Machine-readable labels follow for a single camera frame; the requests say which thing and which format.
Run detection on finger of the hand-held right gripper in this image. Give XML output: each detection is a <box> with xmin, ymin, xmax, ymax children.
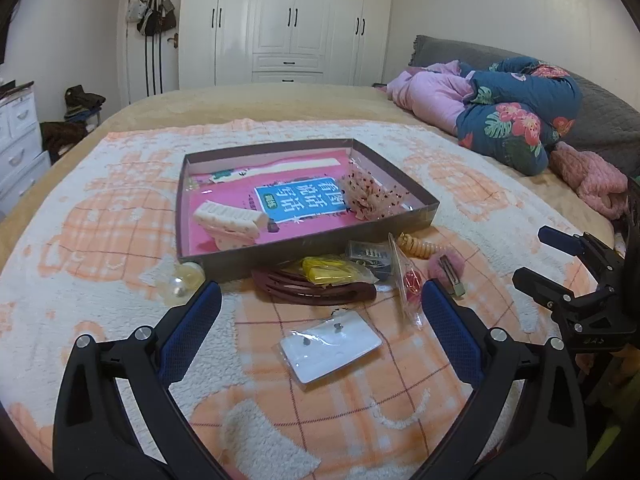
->
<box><xmin>512</xmin><ymin>267</ymin><xmax>618</xmax><ymax>351</ymax></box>
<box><xmin>538</xmin><ymin>226</ymin><xmax>623</xmax><ymax>267</ymax></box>

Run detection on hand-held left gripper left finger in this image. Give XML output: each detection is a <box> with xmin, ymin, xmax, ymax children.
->
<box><xmin>52</xmin><ymin>280</ymin><xmax>231</xmax><ymax>480</ymax></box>

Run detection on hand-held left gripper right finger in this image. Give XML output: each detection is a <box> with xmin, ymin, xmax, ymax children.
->
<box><xmin>421</xmin><ymin>279</ymin><xmax>588</xmax><ymax>480</ymax></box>

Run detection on bagged red earrings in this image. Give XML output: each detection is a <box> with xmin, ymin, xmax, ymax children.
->
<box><xmin>387</xmin><ymin>232</ymin><xmax>431</xmax><ymax>331</ymax></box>

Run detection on orange spiral hair tie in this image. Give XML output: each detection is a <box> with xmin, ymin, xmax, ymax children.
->
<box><xmin>398</xmin><ymin>232</ymin><xmax>435</xmax><ymax>261</ymax></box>

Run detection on maroon banana hair clip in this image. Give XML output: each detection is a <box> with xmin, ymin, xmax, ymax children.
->
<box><xmin>250</xmin><ymin>267</ymin><xmax>377</xmax><ymax>307</ymax></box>

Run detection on bag of yellow hair bands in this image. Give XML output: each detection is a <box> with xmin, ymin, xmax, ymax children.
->
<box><xmin>285</xmin><ymin>255</ymin><xmax>378</xmax><ymax>288</ymax></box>

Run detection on shallow brown cardboard box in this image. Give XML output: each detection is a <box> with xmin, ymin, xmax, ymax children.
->
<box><xmin>175</xmin><ymin>138</ymin><xmax>441</xmax><ymax>272</ymax></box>

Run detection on pink felt hair clip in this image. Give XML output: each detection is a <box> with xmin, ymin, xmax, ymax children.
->
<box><xmin>425</xmin><ymin>254</ymin><xmax>468</xmax><ymax>297</ymax></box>

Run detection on pink fuzzy cloth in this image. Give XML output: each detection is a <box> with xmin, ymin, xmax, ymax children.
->
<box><xmin>550</xmin><ymin>141</ymin><xmax>630</xmax><ymax>218</ymax></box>

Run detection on white hair claw clip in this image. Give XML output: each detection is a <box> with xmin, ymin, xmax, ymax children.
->
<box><xmin>192</xmin><ymin>200</ymin><xmax>270</xmax><ymax>251</ymax></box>

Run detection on blue floral quilt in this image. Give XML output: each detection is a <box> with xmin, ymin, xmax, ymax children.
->
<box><xmin>456</xmin><ymin>57</ymin><xmax>583</xmax><ymax>177</ymax></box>

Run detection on grey headboard cushion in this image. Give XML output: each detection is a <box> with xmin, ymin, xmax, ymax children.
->
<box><xmin>409</xmin><ymin>35</ymin><xmax>640</xmax><ymax>181</ymax></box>

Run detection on pink book with blue label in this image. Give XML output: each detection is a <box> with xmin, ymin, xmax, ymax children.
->
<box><xmin>187</xmin><ymin>156</ymin><xmax>412</xmax><ymax>257</ymax></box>

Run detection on sheer red-dotted scrunchie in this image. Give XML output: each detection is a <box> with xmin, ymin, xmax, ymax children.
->
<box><xmin>340</xmin><ymin>167</ymin><xmax>405</xmax><ymax>222</ymax></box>

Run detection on pink quilt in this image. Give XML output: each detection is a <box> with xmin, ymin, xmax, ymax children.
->
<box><xmin>385</xmin><ymin>60</ymin><xmax>476</xmax><ymax>136</ymax></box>

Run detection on tan bedspread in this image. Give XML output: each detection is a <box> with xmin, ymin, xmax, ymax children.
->
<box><xmin>0</xmin><ymin>82</ymin><xmax>618</xmax><ymax>281</ymax></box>

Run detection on dark clothing pile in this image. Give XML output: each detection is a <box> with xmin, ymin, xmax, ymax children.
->
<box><xmin>40</xmin><ymin>120</ymin><xmax>91</xmax><ymax>156</ymax></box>

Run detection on white drawer cabinet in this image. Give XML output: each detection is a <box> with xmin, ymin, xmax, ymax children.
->
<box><xmin>0</xmin><ymin>80</ymin><xmax>53</xmax><ymax>206</ymax></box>

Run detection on chair with dark clothes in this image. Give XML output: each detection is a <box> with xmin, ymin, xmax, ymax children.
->
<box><xmin>64</xmin><ymin>85</ymin><xmax>107</xmax><ymax>126</ymax></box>

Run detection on white door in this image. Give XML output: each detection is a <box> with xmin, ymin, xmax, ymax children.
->
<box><xmin>120</xmin><ymin>0</ymin><xmax>181</xmax><ymax>106</ymax></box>

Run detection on hanging dark belts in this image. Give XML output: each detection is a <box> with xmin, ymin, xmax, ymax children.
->
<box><xmin>142</xmin><ymin>35</ymin><xmax>163</xmax><ymax>96</ymax></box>

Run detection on bunch of hanging handbags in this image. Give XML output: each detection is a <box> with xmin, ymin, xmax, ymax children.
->
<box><xmin>125</xmin><ymin>0</ymin><xmax>178</xmax><ymax>37</ymax></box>

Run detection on white wardrobe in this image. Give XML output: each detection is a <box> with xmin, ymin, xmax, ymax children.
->
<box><xmin>178</xmin><ymin>0</ymin><xmax>398</xmax><ymax>92</ymax></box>

